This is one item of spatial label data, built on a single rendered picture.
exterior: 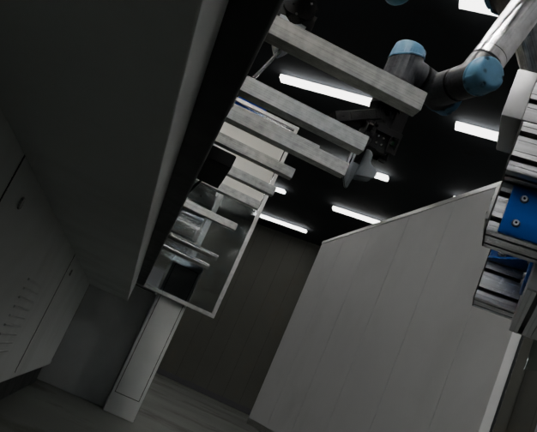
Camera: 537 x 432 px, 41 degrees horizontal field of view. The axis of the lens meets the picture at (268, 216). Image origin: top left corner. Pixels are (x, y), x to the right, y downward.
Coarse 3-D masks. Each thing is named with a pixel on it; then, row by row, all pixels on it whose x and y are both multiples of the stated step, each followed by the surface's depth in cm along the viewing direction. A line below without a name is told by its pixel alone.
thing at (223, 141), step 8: (224, 136) 198; (216, 144) 200; (224, 144) 198; (232, 144) 198; (240, 144) 199; (232, 152) 200; (240, 152) 198; (248, 152) 199; (256, 152) 199; (256, 160) 199; (264, 160) 199; (272, 160) 200; (272, 168) 199; (280, 168) 200; (288, 168) 200; (288, 176) 200
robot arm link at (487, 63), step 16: (512, 0) 157; (528, 0) 155; (512, 16) 153; (528, 16) 154; (496, 32) 152; (512, 32) 151; (528, 32) 155; (480, 48) 150; (496, 48) 150; (512, 48) 152; (464, 64) 150; (480, 64) 145; (496, 64) 146; (448, 80) 152; (464, 80) 148; (480, 80) 145; (496, 80) 146; (448, 96) 154; (464, 96) 151
